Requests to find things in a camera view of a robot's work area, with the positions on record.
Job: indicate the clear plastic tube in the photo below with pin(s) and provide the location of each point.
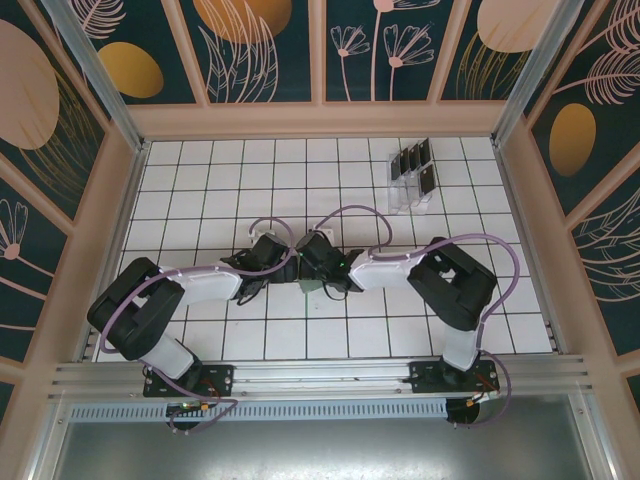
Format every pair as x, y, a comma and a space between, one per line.
102, 75

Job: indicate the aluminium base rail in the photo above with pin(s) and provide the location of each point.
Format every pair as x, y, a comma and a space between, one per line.
320, 372

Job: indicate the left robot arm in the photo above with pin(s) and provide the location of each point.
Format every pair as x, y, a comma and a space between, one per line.
205, 286

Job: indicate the aluminium frame post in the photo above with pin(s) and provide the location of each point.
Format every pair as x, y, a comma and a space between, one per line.
531, 75

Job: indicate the black VIP card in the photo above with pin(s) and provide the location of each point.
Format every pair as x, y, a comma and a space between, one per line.
427, 181
414, 155
425, 148
405, 161
396, 167

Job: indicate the clear acrylic card stand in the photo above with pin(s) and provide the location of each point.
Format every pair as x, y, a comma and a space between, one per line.
400, 202

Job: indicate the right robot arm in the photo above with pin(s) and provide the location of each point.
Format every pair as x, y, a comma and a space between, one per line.
380, 272

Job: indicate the grey metal sheet panel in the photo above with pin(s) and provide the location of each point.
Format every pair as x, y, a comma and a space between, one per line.
320, 450

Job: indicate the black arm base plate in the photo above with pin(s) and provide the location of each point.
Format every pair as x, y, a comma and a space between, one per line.
220, 375
422, 375

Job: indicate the green card holder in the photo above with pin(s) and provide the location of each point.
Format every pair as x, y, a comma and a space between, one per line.
311, 287

